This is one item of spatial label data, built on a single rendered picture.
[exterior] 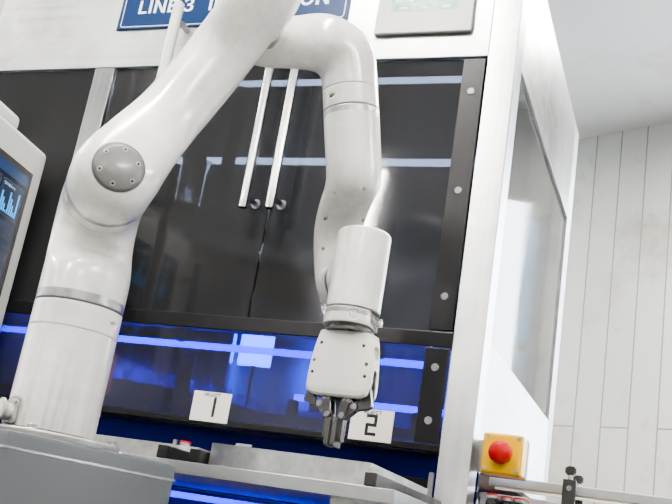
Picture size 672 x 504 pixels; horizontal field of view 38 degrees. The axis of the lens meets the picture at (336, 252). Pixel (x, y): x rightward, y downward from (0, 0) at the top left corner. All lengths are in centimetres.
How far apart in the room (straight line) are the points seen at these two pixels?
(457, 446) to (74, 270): 80
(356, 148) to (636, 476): 334
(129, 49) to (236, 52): 96
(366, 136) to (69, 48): 118
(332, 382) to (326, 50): 52
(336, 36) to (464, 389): 69
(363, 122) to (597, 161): 376
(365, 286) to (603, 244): 363
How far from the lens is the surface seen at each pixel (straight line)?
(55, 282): 134
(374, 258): 146
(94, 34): 251
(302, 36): 159
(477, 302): 185
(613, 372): 479
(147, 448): 172
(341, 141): 151
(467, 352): 183
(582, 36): 442
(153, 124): 139
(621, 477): 468
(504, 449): 174
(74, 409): 131
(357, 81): 154
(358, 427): 185
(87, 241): 142
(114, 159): 132
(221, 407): 196
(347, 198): 151
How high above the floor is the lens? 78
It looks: 17 degrees up
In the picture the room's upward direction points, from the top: 9 degrees clockwise
